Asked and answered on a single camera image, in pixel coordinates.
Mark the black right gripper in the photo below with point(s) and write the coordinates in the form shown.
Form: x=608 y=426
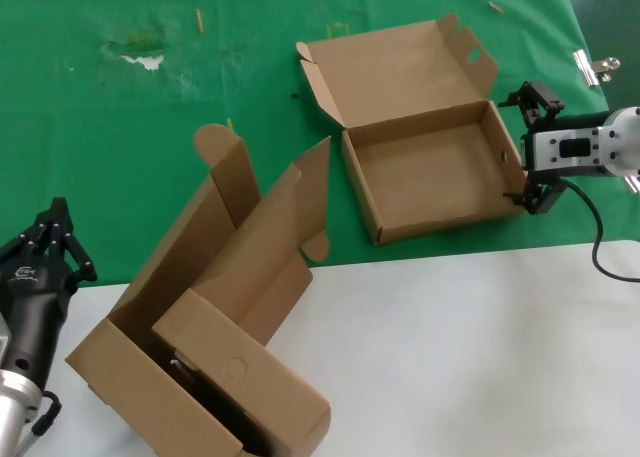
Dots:
x=570 y=121

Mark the large open cardboard box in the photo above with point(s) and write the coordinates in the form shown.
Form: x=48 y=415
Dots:
x=200 y=257

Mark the short wooden stick piece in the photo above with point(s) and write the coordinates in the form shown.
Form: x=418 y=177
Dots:
x=495 y=7

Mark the long wooden stick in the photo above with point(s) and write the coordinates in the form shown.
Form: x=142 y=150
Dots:
x=199 y=22

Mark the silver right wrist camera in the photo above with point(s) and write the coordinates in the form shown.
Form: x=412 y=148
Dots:
x=567 y=149

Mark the silver binder clip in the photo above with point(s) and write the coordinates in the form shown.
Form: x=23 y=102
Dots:
x=592 y=68
x=634 y=184

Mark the green table cloth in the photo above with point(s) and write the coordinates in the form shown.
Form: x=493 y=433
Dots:
x=100 y=127

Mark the flat cardboard box with dimple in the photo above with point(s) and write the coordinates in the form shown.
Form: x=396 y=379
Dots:
x=240 y=367

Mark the cardboard box with hole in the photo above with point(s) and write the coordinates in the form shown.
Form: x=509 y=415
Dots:
x=430 y=172

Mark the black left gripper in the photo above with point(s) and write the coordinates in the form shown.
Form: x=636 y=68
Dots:
x=32 y=302

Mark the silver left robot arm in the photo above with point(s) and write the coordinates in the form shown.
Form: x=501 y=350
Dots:
x=12 y=407

